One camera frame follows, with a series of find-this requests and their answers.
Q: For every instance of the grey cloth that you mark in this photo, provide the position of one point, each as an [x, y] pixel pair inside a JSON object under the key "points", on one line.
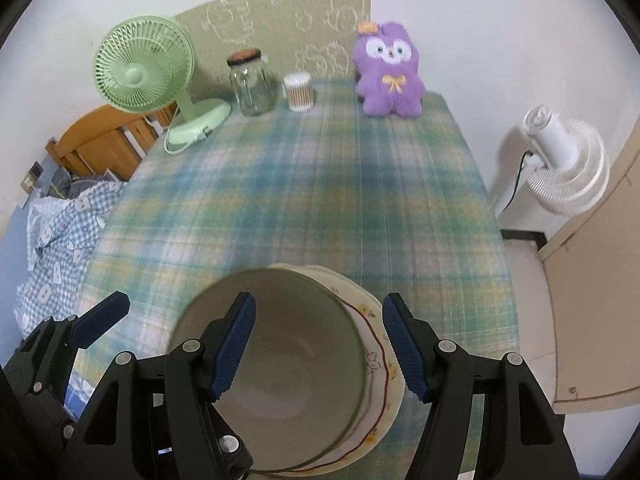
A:
{"points": [[70, 187]]}

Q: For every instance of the green desk fan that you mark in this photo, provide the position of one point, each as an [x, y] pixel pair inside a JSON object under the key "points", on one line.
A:
{"points": [[135, 75]]}

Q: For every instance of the cotton swab container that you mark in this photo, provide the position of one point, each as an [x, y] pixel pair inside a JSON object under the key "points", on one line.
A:
{"points": [[299, 92]]}

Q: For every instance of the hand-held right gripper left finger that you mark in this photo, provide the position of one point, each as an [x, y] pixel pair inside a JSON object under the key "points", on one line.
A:
{"points": [[235, 350]]}

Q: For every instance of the beige door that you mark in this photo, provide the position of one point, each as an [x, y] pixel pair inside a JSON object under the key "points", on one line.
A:
{"points": [[590, 285]]}

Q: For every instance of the plaid tablecloth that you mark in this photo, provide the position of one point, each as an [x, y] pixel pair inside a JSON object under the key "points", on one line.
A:
{"points": [[310, 185]]}

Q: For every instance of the dark wall switch plate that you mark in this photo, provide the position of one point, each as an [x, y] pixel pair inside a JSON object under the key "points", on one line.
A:
{"points": [[35, 169]]}

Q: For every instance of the large yellow floral plate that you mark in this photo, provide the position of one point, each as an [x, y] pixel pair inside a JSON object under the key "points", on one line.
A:
{"points": [[372, 312]]}

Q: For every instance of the white clip fan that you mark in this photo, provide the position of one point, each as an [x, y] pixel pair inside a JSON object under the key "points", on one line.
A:
{"points": [[565, 175]]}

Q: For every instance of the wooden headboard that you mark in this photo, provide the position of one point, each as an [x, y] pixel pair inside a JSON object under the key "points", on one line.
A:
{"points": [[90, 140]]}

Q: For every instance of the white wall socket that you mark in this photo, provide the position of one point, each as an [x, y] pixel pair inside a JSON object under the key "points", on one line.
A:
{"points": [[27, 183]]}

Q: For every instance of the glass jar with dark lid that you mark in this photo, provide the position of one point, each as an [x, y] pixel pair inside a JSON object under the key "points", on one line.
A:
{"points": [[250, 90]]}

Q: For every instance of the grey floral ceramic bowl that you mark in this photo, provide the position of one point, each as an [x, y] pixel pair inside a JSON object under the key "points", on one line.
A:
{"points": [[295, 360]]}

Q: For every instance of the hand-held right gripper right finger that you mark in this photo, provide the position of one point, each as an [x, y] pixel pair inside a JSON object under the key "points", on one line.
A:
{"points": [[407, 350]]}

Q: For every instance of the red patterned white plate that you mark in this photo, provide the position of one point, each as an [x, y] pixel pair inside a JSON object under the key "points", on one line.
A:
{"points": [[372, 375]]}

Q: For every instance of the green printed board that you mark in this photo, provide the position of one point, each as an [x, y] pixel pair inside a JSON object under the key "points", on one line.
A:
{"points": [[280, 15]]}

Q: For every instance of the blue checked bear blanket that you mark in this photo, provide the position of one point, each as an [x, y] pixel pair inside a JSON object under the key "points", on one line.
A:
{"points": [[55, 260]]}

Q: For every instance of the purple plush toy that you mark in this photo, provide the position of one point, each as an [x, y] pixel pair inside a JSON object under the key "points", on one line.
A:
{"points": [[390, 95]]}

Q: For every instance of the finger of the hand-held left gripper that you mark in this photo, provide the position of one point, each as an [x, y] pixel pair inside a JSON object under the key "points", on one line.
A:
{"points": [[105, 317], [232, 455]]}

